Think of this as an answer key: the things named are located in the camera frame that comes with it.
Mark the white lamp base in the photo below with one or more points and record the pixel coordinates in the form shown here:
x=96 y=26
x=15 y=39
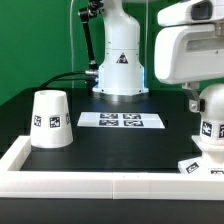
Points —
x=210 y=162

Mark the white marker plate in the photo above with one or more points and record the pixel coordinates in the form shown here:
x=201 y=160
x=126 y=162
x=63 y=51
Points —
x=120 y=120

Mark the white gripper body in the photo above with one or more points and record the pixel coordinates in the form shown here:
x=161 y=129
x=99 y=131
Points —
x=190 y=47

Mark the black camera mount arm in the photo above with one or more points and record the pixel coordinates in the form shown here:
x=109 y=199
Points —
x=85 y=15

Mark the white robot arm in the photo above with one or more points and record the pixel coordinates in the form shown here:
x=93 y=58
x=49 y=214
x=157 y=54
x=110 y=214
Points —
x=121 y=75

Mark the white lamp shade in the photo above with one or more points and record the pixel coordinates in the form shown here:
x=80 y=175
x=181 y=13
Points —
x=50 y=124

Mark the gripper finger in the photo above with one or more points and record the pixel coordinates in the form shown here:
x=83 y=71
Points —
x=196 y=103

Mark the white U-shaped fence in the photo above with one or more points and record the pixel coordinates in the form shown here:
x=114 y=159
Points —
x=14 y=182

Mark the white lamp bulb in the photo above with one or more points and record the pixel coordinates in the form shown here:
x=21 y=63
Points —
x=212 y=118

